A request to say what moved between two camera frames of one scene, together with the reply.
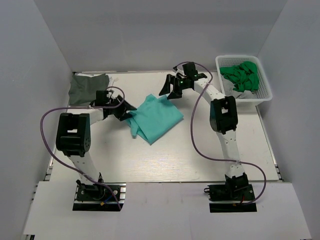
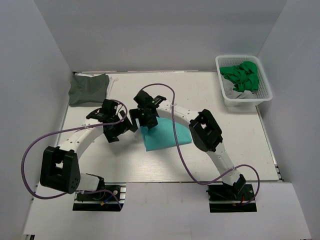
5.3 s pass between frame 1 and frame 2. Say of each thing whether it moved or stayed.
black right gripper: moved
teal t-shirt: moved
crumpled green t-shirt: stayed
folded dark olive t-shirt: stayed
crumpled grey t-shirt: stayed
